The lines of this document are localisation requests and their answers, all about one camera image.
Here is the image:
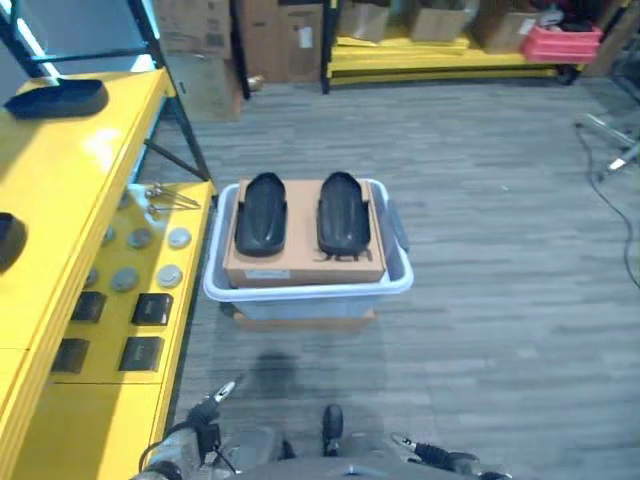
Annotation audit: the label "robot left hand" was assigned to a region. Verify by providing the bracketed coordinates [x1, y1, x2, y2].
[185, 379, 238, 432]

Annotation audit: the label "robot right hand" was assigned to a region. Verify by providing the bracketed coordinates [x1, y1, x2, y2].
[389, 432, 477, 474]

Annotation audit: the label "small black square box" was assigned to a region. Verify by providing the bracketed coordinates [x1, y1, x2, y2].
[131, 292, 175, 327]
[70, 291, 108, 323]
[118, 336, 166, 373]

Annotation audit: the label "flat orange cardboard box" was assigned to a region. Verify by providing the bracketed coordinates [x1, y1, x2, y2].
[233, 308, 377, 335]

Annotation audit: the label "pale grey plastic box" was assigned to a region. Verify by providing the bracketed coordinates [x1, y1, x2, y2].
[202, 178, 416, 322]

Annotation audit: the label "yellow shelf unit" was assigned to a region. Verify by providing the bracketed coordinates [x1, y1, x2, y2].
[0, 68, 220, 480]

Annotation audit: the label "large brown cardboard box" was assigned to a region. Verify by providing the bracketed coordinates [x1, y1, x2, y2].
[163, 48, 247, 123]

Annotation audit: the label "tall brown cardboard box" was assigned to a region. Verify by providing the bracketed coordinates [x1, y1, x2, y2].
[238, 0, 281, 84]
[276, 2, 324, 84]

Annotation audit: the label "yellow background shelf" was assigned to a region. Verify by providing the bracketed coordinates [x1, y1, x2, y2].
[320, 0, 585, 95]

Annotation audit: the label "dark robot foot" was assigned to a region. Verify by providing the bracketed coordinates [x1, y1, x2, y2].
[321, 403, 346, 458]

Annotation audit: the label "grey robot body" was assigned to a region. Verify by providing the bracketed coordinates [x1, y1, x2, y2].
[219, 428, 416, 480]

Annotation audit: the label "black sole-shaped part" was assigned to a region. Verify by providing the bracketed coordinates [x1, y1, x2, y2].
[2, 78, 110, 120]
[316, 170, 374, 257]
[0, 211, 28, 274]
[234, 171, 290, 259]

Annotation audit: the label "metal bolts bundle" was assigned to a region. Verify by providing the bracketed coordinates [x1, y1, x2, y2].
[143, 182, 203, 215]

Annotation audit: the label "metal stand legs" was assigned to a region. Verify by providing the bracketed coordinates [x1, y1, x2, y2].
[583, 111, 640, 175]

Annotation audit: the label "red plastic crate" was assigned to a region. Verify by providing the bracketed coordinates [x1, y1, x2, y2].
[519, 23, 604, 65]

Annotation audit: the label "black floor cable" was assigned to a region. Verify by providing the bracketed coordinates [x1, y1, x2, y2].
[573, 121, 640, 290]

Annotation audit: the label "dark metal shelf frame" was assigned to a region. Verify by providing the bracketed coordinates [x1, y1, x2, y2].
[0, 0, 216, 185]

